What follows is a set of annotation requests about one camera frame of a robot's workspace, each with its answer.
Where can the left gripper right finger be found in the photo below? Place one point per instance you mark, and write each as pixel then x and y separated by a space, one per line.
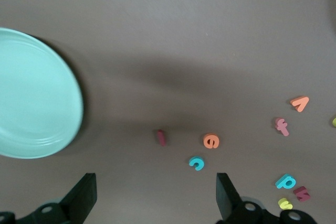
pixel 232 208

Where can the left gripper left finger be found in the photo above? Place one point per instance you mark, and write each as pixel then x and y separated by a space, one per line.
pixel 71 208

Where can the teal letter c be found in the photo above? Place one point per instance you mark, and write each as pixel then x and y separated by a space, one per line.
pixel 191 161

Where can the orange letter e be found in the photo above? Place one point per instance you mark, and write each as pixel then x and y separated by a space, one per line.
pixel 210 141

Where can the maroon letter l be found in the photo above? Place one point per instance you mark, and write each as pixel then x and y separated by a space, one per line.
pixel 161 137

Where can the yellow letter s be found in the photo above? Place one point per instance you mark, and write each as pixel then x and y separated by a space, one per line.
pixel 284 204

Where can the teal letter p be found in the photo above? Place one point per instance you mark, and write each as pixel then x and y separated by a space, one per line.
pixel 282 182

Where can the maroon letter w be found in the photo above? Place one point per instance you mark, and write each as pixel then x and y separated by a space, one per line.
pixel 302 194

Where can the pink letter f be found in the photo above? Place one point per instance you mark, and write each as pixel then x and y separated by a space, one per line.
pixel 283 127

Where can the green plate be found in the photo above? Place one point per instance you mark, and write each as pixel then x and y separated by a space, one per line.
pixel 34 95

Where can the orange letter v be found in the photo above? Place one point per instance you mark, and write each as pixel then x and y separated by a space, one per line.
pixel 302 104

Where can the yellow letter u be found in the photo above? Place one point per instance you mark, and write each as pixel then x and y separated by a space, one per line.
pixel 334 121

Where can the brown table cover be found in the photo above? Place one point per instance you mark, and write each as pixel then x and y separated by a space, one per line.
pixel 183 37

